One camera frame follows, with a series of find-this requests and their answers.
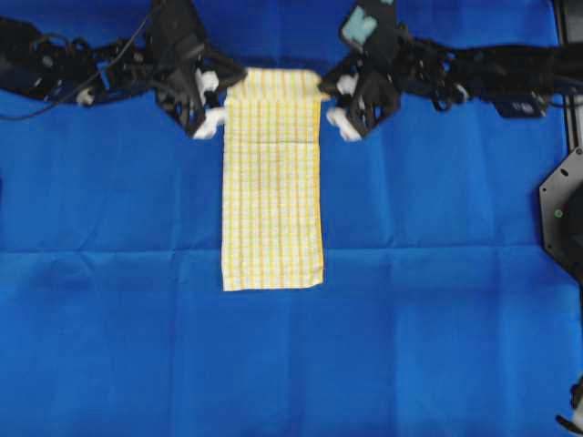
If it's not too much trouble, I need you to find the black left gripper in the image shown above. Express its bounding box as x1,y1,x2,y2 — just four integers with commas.
146,1,247,139

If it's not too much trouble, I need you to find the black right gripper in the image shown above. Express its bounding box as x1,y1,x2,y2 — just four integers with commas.
318,1,401,141

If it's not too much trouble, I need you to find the yellow checked towel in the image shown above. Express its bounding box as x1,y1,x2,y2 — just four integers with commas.
221,68,325,291

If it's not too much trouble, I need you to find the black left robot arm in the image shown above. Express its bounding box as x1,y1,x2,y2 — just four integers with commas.
1,1,247,139

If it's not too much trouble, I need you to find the blue table cloth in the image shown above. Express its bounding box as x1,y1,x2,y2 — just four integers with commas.
0,0,582,437

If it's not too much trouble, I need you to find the black table frame rail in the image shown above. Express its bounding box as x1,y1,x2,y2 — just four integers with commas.
552,0,582,153

